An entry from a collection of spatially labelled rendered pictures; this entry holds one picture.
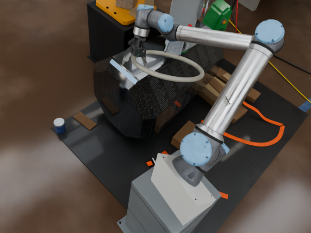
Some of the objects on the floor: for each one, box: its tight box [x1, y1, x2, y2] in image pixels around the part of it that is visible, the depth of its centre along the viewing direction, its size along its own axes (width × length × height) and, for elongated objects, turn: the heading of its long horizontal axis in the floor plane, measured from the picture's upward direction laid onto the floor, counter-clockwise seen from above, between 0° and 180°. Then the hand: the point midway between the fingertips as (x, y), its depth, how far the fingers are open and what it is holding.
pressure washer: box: [202, 0, 237, 31], centre depth 375 cm, size 35×35×87 cm
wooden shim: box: [73, 111, 97, 130], centre depth 289 cm, size 25×10×2 cm, turn 46°
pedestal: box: [87, 0, 165, 64], centre depth 328 cm, size 66×66×74 cm
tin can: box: [54, 118, 66, 133], centre depth 274 cm, size 10×10×13 cm
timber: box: [171, 120, 196, 150], centre depth 288 cm, size 30×12×12 cm, turn 135°
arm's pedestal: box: [117, 150, 222, 233], centre depth 201 cm, size 50×50×85 cm
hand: (133, 65), depth 173 cm, fingers open, 14 cm apart
